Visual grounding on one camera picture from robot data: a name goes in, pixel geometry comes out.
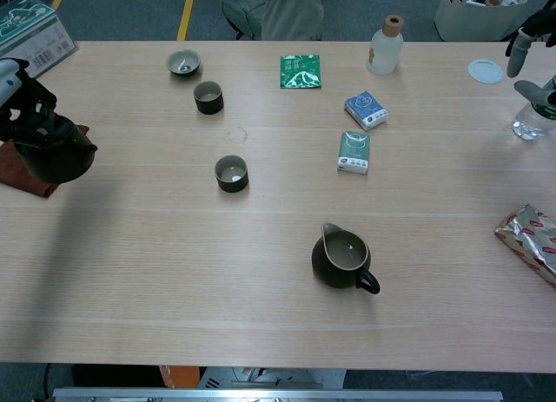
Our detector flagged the white robot base unit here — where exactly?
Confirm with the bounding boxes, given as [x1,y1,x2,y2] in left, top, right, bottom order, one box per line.
[197,366,348,390]

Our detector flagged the dark pitcher with handle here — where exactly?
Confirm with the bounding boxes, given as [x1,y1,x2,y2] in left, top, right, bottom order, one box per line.
[310,222,381,295]

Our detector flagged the white storage bin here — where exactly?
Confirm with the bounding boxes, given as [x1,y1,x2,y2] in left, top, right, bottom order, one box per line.
[434,0,529,43]

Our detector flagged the blue tissue pack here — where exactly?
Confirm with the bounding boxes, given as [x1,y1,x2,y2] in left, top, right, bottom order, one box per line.
[344,90,389,131]

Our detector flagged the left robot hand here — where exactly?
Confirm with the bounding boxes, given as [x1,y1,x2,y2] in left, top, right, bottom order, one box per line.
[0,69,58,142]

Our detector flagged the brown folded cloth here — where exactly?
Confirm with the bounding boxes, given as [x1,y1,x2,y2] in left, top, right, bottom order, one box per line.
[0,124,91,199]

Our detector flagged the person in grey trousers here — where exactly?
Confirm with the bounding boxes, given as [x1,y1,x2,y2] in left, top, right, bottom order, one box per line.
[215,0,325,42]

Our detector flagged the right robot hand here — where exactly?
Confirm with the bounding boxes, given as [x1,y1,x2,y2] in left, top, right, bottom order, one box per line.
[505,9,556,106]

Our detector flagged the green tea packet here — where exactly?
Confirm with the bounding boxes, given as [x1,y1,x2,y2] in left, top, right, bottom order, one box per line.
[279,54,323,90]

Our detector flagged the aluminium rail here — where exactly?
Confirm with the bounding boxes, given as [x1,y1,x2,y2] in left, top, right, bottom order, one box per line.
[51,386,504,402]

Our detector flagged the white round table grommet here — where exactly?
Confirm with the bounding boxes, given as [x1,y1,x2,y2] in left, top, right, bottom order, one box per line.
[467,58,505,85]

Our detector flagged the frosted bottle with wooden cap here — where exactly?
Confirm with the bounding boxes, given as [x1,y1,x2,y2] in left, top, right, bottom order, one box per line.
[366,14,405,76]

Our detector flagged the green tissue pack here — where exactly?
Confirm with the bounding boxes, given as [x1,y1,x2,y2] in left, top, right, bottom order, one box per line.
[336,130,372,175]

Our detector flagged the green printed cardboard box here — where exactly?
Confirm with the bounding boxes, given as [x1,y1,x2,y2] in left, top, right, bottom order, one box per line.
[0,0,80,80]

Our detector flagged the dark cylindrical teacup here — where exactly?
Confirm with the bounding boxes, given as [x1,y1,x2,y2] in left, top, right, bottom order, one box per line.
[193,80,225,115]
[214,155,250,194]

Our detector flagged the silver foil snack bag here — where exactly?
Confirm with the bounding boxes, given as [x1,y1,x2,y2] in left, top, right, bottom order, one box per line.
[493,203,556,289]

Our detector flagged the clear bottle with green label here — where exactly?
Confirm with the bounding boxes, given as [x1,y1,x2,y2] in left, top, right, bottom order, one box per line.
[511,75,556,142]

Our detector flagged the dark green teapot with handle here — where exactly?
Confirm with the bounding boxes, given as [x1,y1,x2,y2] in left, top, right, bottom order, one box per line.
[12,114,99,185]

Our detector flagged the grey shallow tea bowl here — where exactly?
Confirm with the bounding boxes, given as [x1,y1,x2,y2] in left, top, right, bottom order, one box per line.
[166,49,203,77]

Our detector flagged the orange object under table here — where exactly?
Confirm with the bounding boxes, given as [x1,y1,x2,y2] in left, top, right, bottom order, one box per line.
[158,365,202,389]

